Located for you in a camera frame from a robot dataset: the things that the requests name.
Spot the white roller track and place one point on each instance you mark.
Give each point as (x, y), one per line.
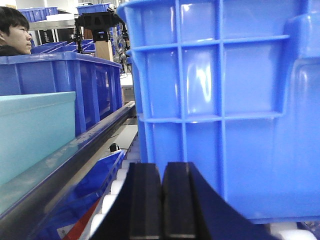
(104, 205)

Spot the large light blue crate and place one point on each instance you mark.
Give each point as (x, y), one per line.
(233, 86)

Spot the blue bin below rail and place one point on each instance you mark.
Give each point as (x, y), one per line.
(82, 197)

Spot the dark metal shelf rail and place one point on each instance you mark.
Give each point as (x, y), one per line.
(26, 201)

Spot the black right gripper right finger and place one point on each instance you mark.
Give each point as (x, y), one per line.
(192, 210)

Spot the light turquoise plastic bin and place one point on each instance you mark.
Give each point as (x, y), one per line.
(32, 126)

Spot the person with black hair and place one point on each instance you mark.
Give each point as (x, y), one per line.
(15, 39)

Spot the dark blue crate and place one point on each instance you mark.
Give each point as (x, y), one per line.
(95, 81)

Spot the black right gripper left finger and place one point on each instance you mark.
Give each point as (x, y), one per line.
(136, 213)

